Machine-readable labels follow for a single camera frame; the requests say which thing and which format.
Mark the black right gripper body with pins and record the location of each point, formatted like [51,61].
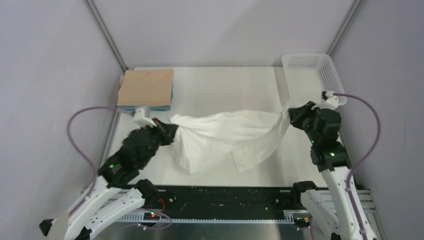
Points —
[305,119]

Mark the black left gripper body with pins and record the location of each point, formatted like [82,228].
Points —
[158,136]

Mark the white t shirt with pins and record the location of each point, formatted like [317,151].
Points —
[247,137]

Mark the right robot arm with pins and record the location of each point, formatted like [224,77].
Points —
[348,221]

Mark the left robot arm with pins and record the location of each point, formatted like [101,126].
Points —
[87,217]

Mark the white plastic basket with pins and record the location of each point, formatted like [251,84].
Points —
[306,76]

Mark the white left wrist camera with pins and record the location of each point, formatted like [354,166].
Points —
[142,118]

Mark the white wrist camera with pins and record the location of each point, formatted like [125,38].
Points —
[142,118]
[329,101]

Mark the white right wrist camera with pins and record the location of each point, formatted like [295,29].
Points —
[329,101]

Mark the aluminium frame post left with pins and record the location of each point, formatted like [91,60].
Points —
[104,31]

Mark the aluminium frame post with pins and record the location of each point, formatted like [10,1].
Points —
[104,31]
[347,22]

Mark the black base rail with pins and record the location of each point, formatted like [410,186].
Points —
[232,203]

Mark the aluminium frame post right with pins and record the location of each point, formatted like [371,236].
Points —
[347,22]

